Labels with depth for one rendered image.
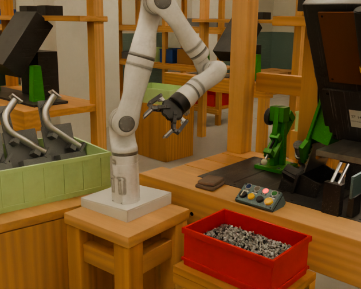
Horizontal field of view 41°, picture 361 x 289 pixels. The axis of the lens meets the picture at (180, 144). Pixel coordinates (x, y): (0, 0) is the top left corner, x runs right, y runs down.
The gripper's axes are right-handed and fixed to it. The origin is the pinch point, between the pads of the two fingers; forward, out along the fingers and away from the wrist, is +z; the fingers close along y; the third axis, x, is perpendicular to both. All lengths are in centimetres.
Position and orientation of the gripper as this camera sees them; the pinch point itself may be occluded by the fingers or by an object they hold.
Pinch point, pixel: (154, 126)
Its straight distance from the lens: 162.4
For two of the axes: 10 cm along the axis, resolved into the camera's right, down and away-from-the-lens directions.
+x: -2.6, 2.9, 9.2
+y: 7.1, 7.0, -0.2
